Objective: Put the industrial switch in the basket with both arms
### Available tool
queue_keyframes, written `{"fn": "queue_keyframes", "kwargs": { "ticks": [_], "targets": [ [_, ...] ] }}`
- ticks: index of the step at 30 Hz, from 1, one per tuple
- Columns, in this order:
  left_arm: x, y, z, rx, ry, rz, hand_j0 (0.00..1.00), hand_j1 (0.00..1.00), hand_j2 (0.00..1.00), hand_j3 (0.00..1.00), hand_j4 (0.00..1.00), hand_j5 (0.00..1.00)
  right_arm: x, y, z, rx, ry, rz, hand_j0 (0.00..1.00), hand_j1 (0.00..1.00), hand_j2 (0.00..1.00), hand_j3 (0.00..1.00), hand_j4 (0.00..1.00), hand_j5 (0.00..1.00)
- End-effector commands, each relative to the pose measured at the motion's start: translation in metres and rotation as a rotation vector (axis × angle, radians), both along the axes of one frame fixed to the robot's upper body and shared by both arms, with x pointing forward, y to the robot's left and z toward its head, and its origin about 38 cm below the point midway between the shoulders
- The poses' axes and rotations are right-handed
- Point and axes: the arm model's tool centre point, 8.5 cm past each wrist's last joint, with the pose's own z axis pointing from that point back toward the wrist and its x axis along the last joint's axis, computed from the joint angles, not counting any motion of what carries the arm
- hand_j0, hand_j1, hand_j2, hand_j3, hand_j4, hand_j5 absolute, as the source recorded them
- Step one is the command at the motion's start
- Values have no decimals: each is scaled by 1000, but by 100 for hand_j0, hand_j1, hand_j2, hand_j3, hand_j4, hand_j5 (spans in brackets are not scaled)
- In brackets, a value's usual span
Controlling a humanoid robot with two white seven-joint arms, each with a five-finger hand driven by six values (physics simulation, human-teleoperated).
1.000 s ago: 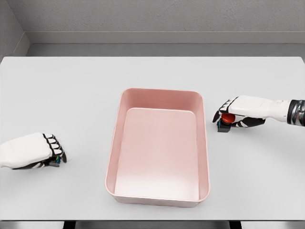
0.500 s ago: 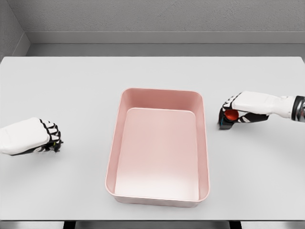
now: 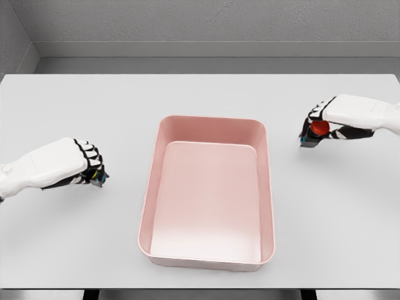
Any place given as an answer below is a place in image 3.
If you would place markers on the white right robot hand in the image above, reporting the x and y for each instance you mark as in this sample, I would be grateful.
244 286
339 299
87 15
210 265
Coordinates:
350 109

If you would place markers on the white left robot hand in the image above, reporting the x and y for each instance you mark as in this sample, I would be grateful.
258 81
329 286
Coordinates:
59 159

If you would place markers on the red button industrial switch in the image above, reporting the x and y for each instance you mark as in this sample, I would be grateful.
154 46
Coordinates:
316 132

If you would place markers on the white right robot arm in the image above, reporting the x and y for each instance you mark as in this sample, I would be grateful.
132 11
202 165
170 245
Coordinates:
393 118

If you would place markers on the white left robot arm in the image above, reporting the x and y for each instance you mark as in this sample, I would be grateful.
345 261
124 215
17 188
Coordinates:
12 179

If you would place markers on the pink rectangular plastic basket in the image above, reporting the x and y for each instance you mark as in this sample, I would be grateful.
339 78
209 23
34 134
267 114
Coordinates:
206 193

